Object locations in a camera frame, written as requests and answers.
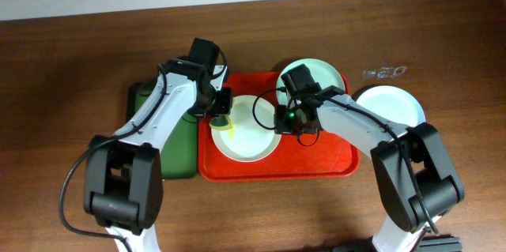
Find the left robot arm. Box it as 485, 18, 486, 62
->
84, 38, 232, 251

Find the right black cable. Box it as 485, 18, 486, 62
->
251, 87, 440, 252

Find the red plastic tray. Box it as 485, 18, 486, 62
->
198, 72, 360, 182

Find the light blue plate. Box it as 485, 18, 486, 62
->
352, 85, 426, 127

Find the green yellow sponge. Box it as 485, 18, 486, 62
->
209, 115, 233, 131

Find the grey aluminium base rail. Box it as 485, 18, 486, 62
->
327, 235, 464, 252

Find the mint green plate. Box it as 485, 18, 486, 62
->
276, 58, 347, 105

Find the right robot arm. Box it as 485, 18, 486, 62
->
274, 65, 465, 251

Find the white plate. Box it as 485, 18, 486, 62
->
211, 95, 281, 163

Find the dark green soapy tray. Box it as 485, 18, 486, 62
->
126, 80, 198, 179

